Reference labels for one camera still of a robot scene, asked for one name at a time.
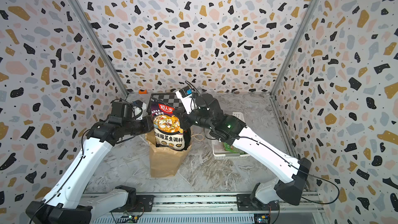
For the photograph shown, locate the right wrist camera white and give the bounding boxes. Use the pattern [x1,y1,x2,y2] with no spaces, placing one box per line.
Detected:
[175,86,196,115]

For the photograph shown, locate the purple yellow fish seasoning packet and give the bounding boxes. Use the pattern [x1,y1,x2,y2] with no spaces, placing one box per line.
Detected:
[149,97,189,151]

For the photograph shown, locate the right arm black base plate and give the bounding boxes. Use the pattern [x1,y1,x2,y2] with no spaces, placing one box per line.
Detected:
[236,194,279,211]

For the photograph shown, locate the brown paper bag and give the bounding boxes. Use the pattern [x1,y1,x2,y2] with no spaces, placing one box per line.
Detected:
[145,131,198,178]

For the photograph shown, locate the black white chessboard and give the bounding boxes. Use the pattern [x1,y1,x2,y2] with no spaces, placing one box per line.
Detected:
[147,93,183,111]

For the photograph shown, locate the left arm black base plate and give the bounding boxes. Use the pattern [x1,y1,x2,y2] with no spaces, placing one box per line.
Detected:
[111,195,155,213]

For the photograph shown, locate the white perforated plastic basket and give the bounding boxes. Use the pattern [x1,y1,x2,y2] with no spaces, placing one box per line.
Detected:
[212,112,250,160]

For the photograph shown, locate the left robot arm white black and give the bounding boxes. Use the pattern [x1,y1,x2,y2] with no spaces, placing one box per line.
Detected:
[26,99,153,224]

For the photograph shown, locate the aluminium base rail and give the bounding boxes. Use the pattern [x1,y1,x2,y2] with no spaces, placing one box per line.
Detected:
[93,191,329,224]

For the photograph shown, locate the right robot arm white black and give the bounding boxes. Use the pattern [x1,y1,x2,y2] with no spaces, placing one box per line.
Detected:
[175,87,312,208]

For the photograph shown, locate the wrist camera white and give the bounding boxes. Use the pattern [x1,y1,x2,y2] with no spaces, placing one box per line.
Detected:
[175,86,196,115]
[132,100,147,120]

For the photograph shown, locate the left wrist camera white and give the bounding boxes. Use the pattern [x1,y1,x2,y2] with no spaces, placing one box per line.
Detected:
[132,100,147,120]

